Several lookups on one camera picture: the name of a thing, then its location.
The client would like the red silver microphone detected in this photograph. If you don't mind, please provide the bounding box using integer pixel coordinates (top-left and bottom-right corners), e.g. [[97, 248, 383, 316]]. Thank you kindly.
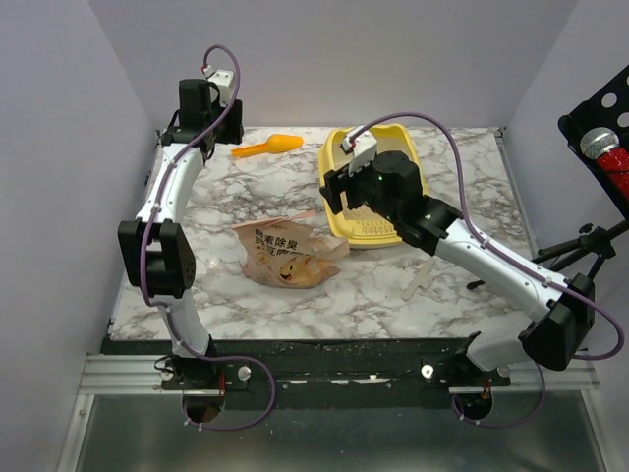
[[580, 127, 628, 200]]

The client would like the orange plastic scoop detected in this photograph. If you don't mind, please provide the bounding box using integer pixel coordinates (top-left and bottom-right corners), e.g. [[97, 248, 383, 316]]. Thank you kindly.
[[231, 134, 304, 158]]

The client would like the pink cat litter bag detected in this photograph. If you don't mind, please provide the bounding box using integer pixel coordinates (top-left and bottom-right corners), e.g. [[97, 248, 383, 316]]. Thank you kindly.
[[232, 210, 350, 289]]

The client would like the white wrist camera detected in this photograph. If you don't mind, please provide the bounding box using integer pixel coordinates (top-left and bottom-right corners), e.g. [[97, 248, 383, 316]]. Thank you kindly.
[[201, 66, 235, 107], [340, 127, 377, 177]]

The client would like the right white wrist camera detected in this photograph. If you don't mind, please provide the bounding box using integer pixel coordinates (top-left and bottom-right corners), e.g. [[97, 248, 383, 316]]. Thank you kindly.
[[340, 127, 377, 177]]

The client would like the black music stand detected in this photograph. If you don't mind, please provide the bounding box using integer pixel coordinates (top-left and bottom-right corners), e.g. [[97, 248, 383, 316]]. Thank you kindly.
[[466, 63, 629, 296]]

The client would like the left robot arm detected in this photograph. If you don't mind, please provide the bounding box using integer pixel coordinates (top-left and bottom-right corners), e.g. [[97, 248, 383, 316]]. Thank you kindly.
[[117, 70, 244, 388]]

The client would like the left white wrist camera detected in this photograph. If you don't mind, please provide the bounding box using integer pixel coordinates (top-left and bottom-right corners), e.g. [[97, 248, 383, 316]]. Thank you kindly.
[[201, 66, 235, 107]]

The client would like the yellow litter box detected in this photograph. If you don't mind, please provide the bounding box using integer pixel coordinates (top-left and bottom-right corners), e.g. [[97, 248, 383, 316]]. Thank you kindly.
[[318, 123, 428, 249]]

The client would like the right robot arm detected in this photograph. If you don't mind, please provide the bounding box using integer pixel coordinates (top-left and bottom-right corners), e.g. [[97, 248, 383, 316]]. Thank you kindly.
[[320, 151, 595, 385]]

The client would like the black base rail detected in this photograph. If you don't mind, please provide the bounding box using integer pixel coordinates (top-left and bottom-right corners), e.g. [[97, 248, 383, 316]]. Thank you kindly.
[[155, 338, 510, 410]]

